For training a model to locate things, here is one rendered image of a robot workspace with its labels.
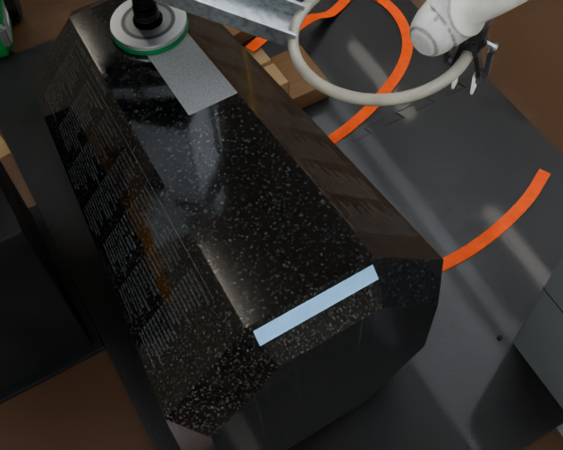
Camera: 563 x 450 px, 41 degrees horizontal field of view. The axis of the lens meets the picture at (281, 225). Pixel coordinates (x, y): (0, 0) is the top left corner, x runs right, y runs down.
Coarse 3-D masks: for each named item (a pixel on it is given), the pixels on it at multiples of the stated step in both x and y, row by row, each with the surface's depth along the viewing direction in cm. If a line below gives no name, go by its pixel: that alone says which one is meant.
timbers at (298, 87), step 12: (240, 36) 316; (252, 36) 321; (300, 48) 306; (276, 60) 303; (288, 60) 303; (312, 60) 303; (288, 72) 299; (300, 84) 296; (300, 96) 293; (312, 96) 297; (324, 96) 301
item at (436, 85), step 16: (304, 0) 203; (320, 0) 205; (304, 16) 201; (288, 48) 195; (304, 64) 190; (464, 64) 184; (320, 80) 186; (432, 80) 182; (448, 80) 182; (336, 96) 184; (352, 96) 182; (368, 96) 181; (384, 96) 181; (400, 96) 180; (416, 96) 181
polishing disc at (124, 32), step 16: (128, 0) 214; (112, 16) 211; (128, 16) 211; (176, 16) 210; (112, 32) 208; (128, 32) 207; (144, 32) 207; (160, 32) 207; (176, 32) 207; (144, 48) 204
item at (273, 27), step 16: (160, 0) 194; (176, 0) 193; (192, 0) 191; (208, 0) 198; (224, 0) 200; (240, 0) 201; (256, 0) 201; (272, 0) 200; (288, 0) 199; (208, 16) 195; (224, 16) 194; (240, 16) 192; (256, 16) 200; (272, 16) 201; (288, 16) 202; (256, 32) 196; (272, 32) 195; (288, 32) 194
